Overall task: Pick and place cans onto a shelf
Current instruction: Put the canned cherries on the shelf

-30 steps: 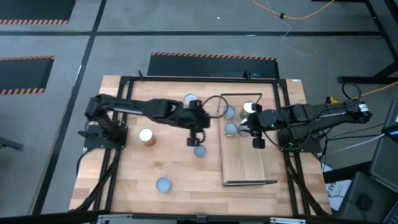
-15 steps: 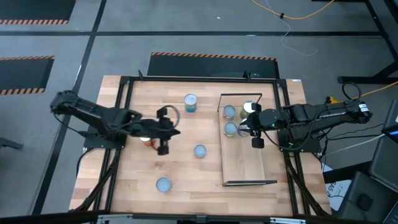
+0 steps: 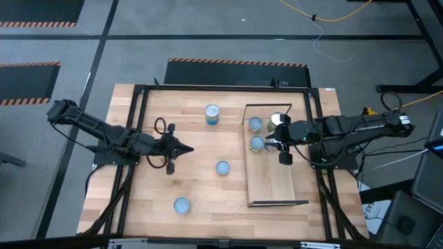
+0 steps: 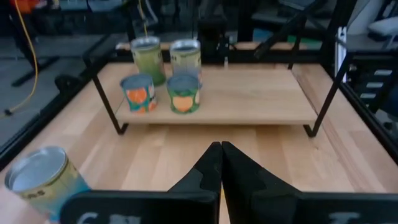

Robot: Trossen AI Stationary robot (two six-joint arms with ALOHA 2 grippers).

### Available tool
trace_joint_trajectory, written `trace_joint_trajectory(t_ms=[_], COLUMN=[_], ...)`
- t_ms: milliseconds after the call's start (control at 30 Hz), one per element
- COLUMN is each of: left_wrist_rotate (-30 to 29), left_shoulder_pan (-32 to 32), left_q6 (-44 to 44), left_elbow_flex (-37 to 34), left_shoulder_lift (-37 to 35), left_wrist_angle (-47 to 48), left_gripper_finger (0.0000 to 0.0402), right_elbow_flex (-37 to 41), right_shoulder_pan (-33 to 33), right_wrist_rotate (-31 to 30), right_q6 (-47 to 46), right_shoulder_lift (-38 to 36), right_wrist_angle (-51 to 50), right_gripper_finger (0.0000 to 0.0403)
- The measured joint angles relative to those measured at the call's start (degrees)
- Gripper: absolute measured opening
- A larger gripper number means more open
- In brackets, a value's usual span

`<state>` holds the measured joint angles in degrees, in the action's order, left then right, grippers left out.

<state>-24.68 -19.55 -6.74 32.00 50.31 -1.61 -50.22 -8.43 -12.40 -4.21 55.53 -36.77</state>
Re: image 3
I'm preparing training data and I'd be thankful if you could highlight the black desk frame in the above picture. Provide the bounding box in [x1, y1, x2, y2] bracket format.
[376, 0, 443, 94]

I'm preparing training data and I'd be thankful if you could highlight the yellow cable with plug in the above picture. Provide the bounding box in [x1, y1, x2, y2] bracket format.
[361, 89, 443, 117]

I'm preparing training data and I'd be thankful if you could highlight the green sliced peaches short can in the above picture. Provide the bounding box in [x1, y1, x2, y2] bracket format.
[248, 135, 266, 154]

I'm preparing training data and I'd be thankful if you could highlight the yellow pineapple rings can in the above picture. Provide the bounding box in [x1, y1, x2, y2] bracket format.
[215, 160, 231, 176]

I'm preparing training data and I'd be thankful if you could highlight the white cartoon pineapple can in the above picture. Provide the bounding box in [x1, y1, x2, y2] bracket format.
[172, 196, 192, 215]

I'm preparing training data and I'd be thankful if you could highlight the yellow floor cable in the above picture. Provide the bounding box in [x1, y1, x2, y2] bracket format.
[279, 0, 374, 23]

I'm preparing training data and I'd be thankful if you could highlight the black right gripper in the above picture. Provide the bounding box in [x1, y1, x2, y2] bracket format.
[265, 113, 322, 166]

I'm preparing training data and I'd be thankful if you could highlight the white paper sheet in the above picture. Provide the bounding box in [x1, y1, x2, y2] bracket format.
[361, 199, 392, 236]

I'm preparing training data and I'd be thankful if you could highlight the black stand foot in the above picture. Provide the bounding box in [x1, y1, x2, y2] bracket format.
[0, 151, 28, 167]

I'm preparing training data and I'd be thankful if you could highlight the black equipment case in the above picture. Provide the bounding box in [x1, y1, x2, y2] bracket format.
[375, 190, 443, 249]
[410, 109, 443, 215]

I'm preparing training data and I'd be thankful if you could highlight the wooden shelf with black frame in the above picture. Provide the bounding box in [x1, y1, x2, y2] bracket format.
[242, 102, 310, 208]

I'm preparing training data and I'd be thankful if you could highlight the green tall oranges can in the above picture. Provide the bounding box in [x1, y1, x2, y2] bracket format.
[266, 111, 283, 133]

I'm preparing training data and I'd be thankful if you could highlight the blue-yellow gradient cherries can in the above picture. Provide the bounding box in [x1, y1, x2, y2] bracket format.
[204, 103, 221, 126]

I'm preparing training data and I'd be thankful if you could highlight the device with blue screen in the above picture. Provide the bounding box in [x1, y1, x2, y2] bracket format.
[424, 137, 443, 156]

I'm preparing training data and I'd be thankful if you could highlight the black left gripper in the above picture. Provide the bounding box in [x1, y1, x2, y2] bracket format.
[151, 123, 194, 176]

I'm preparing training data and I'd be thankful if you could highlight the thin white floor cable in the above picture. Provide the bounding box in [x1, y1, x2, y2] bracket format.
[293, 0, 354, 64]

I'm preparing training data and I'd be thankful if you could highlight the pale tall peaches can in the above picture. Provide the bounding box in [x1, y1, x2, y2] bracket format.
[264, 138, 280, 154]

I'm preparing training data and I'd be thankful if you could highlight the black aluminium table frame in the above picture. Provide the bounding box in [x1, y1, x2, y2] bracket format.
[81, 78, 370, 249]

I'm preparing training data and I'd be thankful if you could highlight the teal orange-slices short can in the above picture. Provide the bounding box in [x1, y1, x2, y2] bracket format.
[247, 116, 264, 133]

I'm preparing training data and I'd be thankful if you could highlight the black mat with striped edge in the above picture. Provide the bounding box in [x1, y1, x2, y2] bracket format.
[0, 62, 62, 107]
[163, 57, 311, 88]
[0, 0, 86, 28]

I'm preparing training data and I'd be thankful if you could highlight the black left camera cable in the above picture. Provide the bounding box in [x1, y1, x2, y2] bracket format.
[154, 117, 168, 136]

